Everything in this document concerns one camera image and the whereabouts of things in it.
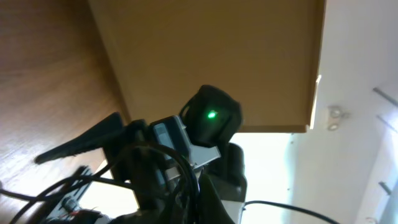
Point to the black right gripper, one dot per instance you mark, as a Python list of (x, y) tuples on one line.
[(137, 164)]

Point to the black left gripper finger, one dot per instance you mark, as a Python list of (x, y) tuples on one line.
[(212, 190)]

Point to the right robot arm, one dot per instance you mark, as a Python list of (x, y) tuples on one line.
[(185, 167)]

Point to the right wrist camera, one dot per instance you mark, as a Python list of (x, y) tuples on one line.
[(171, 132)]

